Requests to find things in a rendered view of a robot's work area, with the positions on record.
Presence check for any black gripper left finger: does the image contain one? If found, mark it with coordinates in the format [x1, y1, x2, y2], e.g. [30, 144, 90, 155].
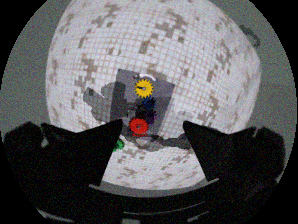
[40, 119, 122, 186]

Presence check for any yellow gear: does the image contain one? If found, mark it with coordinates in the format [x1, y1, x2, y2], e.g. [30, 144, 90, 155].
[134, 79, 153, 99]

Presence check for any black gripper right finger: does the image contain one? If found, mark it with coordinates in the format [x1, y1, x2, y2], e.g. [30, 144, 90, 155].
[182, 120, 255, 181]

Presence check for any green gear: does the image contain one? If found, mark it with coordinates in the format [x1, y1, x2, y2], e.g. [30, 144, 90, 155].
[113, 139, 125, 152]

